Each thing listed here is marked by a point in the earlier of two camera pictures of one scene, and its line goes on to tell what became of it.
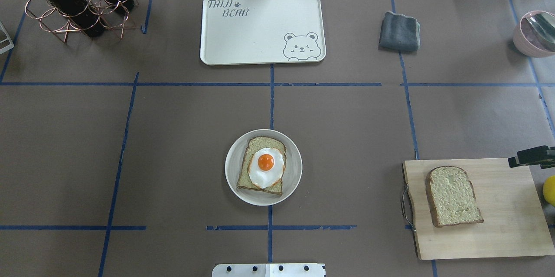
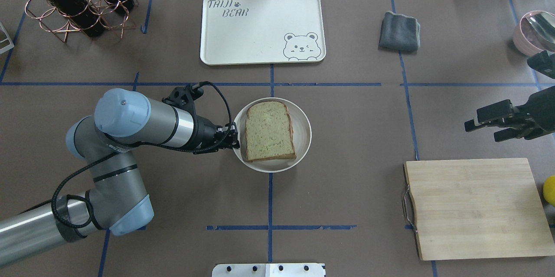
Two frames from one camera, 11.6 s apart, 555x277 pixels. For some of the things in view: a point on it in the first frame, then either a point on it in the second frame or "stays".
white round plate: x=292 y=174 to x=275 y=134
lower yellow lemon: x=549 y=190 stays
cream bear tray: x=263 y=27 stays
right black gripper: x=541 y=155 to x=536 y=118
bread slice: x=452 y=197 to x=269 y=132
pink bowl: x=528 y=40 stays
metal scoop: x=544 y=23 stays
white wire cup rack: x=9 y=38 stays
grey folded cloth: x=399 y=32 stays
